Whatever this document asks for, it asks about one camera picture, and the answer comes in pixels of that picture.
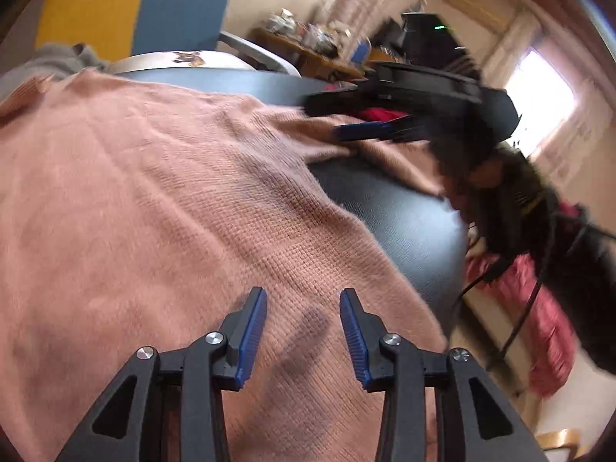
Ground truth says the pink knitted sweater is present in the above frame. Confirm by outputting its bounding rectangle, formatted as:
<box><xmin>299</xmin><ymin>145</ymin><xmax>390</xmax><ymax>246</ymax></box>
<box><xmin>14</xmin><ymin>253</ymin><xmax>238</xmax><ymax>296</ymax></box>
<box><xmin>0</xmin><ymin>68</ymin><xmax>450</xmax><ymax>462</ymax></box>

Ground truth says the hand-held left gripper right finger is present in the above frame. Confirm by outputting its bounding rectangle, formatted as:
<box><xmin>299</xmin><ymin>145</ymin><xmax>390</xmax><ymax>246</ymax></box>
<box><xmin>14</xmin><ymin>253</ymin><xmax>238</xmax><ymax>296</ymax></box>
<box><xmin>339</xmin><ymin>288</ymin><xmax>549</xmax><ymax>462</ymax></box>

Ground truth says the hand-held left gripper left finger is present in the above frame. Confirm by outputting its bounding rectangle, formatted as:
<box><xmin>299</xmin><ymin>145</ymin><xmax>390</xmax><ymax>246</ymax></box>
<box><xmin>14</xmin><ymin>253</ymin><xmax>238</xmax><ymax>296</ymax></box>
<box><xmin>55</xmin><ymin>286</ymin><xmax>268</xmax><ymax>462</ymax></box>

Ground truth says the black cable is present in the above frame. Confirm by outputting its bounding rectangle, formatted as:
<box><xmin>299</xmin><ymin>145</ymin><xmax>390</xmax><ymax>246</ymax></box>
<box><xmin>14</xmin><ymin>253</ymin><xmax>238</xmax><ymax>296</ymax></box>
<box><xmin>486</xmin><ymin>212</ymin><xmax>593</xmax><ymax>371</ymax></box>

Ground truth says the red knitted garment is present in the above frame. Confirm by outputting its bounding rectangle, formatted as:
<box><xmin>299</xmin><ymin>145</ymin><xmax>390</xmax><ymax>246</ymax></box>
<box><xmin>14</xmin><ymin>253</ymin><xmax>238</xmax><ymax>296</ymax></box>
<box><xmin>323</xmin><ymin>84</ymin><xmax>410</xmax><ymax>123</ymax></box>

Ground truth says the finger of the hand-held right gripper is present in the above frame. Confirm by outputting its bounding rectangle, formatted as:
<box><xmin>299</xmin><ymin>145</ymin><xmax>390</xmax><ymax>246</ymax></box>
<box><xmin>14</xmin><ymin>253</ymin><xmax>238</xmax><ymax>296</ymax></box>
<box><xmin>305</xmin><ymin>62</ymin><xmax>483</xmax><ymax>119</ymax></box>
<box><xmin>333</xmin><ymin>114</ymin><xmax>436</xmax><ymax>146</ymax></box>

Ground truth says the grey yellow blue sofa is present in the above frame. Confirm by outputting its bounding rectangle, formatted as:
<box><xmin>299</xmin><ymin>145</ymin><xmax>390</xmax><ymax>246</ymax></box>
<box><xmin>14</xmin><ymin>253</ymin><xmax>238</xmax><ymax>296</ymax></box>
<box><xmin>36</xmin><ymin>0</ymin><xmax>301</xmax><ymax>78</ymax></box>

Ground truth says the grey garment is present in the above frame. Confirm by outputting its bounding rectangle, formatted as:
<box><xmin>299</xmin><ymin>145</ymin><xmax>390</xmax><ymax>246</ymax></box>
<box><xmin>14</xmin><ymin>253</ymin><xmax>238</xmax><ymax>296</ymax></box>
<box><xmin>0</xmin><ymin>43</ymin><xmax>109</xmax><ymax>102</ymax></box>

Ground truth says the white printed cushion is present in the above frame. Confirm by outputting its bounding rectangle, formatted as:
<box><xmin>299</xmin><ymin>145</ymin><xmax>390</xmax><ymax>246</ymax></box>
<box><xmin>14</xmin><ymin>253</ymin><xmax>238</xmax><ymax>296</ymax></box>
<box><xmin>113</xmin><ymin>50</ymin><xmax>251</xmax><ymax>75</ymax></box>

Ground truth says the pink bed blanket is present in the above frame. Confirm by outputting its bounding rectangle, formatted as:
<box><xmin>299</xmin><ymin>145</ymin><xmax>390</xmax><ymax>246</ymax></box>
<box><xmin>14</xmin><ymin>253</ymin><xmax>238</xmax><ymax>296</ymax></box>
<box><xmin>464</xmin><ymin>202</ymin><xmax>578</xmax><ymax>398</ymax></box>

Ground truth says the bright window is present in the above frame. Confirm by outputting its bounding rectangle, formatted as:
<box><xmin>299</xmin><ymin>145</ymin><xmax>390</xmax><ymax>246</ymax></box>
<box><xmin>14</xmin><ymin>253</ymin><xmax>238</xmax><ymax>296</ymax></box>
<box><xmin>505</xmin><ymin>48</ymin><xmax>576</xmax><ymax>155</ymax></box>

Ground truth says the wall air conditioner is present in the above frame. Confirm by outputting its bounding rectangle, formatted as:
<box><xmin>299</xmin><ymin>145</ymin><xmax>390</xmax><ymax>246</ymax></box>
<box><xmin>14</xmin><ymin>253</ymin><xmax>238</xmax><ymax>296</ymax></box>
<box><xmin>443</xmin><ymin>0</ymin><xmax>513</xmax><ymax>34</ymax></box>

